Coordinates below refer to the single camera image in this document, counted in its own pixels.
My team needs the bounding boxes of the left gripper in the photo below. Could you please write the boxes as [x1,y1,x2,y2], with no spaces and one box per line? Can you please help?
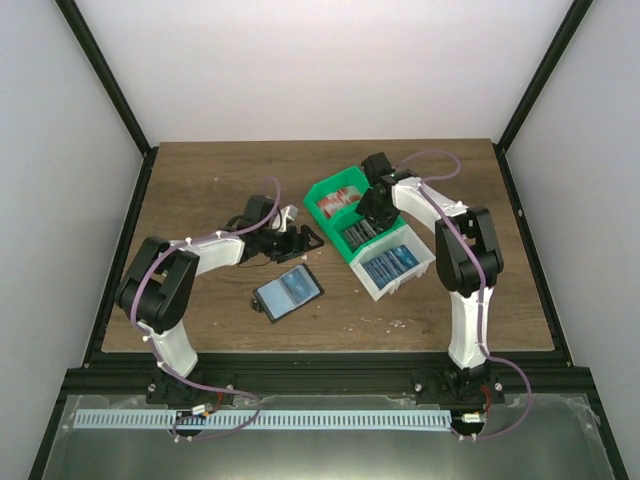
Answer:
[258,225,323,264]

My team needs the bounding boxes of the blue credit card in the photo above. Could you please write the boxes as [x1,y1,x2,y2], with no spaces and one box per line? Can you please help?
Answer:
[280,265,321,306]

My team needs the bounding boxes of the black card holder wallet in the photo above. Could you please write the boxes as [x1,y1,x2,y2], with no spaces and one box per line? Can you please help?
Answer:
[250,264,325,324]

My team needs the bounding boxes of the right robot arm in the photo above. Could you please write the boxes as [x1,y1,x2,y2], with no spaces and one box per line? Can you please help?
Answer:
[356,152,504,403]

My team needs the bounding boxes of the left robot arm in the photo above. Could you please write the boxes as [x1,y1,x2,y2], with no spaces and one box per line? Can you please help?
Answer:
[115,195,324,404]

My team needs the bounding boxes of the red credit cards stack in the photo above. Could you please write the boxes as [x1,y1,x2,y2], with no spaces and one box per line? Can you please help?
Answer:
[316,185,362,219]

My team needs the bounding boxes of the dark green credit cards stack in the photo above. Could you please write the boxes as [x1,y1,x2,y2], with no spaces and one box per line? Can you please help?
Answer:
[341,219,384,252]

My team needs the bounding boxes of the blue credit cards stack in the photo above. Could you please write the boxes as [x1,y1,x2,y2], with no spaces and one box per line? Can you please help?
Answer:
[362,244,419,289]

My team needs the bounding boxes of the green bin middle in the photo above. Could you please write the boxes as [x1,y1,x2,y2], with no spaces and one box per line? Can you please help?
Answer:
[327,206,406,264]

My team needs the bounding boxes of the green bin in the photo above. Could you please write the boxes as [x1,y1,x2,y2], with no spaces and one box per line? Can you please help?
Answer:
[327,206,406,264]
[303,166,369,233]

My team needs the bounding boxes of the green bin left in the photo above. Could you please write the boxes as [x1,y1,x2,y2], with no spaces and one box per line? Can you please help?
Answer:
[303,166,369,233]

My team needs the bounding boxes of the white bin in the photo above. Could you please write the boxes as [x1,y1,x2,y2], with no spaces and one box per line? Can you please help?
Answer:
[349,225,435,301]

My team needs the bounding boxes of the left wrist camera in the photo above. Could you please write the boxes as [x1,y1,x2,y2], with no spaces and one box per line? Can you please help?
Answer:
[273,204,298,233]

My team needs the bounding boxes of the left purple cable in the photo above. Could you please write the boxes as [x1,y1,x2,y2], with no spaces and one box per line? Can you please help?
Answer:
[129,175,282,444]

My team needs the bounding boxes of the purple cable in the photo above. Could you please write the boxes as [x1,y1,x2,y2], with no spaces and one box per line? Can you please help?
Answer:
[394,149,532,441]
[129,175,282,444]

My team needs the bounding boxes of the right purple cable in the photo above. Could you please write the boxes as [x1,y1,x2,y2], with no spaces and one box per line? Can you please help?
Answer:
[394,149,532,441]

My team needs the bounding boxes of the light blue cable duct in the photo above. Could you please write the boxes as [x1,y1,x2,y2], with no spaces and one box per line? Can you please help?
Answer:
[73,409,452,431]

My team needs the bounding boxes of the black aluminium frame rail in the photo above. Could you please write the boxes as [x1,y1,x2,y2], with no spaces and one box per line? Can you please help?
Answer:
[61,351,595,398]

